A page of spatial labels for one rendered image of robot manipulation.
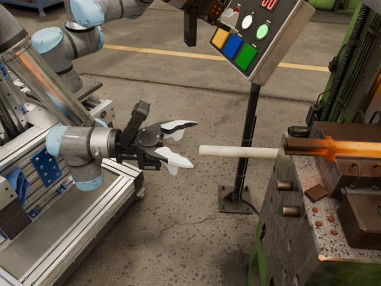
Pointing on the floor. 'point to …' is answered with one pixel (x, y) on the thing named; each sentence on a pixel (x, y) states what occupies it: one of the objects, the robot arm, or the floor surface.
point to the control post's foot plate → (233, 207)
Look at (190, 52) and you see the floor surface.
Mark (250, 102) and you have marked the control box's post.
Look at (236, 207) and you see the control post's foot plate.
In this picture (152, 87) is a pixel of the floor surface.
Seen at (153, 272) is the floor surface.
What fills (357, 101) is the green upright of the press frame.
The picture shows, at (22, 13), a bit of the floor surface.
